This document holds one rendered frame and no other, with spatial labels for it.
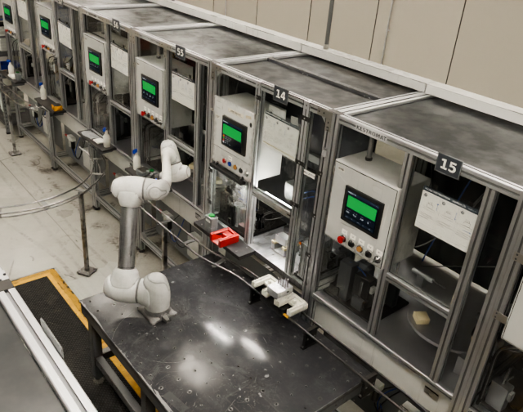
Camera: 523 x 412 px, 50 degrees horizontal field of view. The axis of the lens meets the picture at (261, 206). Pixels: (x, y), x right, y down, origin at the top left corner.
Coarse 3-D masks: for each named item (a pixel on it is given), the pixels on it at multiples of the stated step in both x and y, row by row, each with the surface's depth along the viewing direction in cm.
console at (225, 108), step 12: (216, 96) 360; (216, 108) 364; (228, 108) 353; (240, 108) 343; (216, 120) 367; (228, 120) 354; (240, 120) 346; (252, 120) 337; (216, 132) 371; (252, 132) 340; (216, 144) 374; (252, 144) 343; (216, 156) 378; (228, 156) 366; (240, 156) 356; (252, 156) 347; (228, 168) 370; (240, 168) 358; (252, 168) 351
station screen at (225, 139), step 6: (222, 120) 357; (222, 126) 359; (234, 126) 349; (222, 132) 361; (222, 138) 362; (228, 138) 357; (228, 144) 359; (234, 144) 354; (240, 144) 349; (240, 150) 350
